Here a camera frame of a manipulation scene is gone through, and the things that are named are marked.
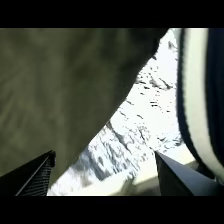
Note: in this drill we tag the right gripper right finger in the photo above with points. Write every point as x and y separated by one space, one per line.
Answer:
180 181

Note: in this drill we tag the olive green garment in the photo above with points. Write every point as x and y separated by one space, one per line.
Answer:
60 96

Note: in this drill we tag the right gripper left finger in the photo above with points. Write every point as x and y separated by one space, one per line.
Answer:
31 180

